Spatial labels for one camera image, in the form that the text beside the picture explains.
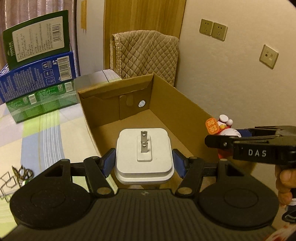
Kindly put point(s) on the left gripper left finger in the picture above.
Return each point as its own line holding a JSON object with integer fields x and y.
{"x": 97, "y": 169}

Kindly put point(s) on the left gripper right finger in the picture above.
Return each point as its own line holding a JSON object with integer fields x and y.
{"x": 190, "y": 169}

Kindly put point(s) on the white power adapter plug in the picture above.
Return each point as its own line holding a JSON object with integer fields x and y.
{"x": 144, "y": 156}

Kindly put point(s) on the Doraemon toy figure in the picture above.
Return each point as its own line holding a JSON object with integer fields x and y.
{"x": 221, "y": 127}

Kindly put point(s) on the striped hair claw clip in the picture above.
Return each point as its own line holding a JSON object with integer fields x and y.
{"x": 23, "y": 175}

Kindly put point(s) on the metal wire puzzle frame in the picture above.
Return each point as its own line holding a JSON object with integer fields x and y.
{"x": 9, "y": 186}

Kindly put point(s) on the right hand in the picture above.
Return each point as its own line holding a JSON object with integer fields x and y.
{"x": 285, "y": 182}

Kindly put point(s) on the plaid tablecloth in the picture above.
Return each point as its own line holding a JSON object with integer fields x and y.
{"x": 39, "y": 142}

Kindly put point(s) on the open cardboard box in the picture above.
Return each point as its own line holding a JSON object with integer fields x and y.
{"x": 145, "y": 102}

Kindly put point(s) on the green box pack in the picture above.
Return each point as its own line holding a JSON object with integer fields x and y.
{"x": 43, "y": 101}

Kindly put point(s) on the blue box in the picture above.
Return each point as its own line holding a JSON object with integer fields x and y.
{"x": 36, "y": 75}

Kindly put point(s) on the quilted beige chair cover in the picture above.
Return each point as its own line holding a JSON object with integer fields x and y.
{"x": 141, "y": 52}

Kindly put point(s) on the dark green box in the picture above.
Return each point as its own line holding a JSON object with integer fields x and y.
{"x": 37, "y": 38}

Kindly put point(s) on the wooden door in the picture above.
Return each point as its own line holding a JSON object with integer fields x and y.
{"x": 121, "y": 16}

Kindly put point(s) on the single wall socket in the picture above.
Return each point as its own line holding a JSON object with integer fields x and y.
{"x": 268, "y": 56}

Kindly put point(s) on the double wall socket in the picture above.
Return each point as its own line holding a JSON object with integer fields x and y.
{"x": 214, "y": 30}

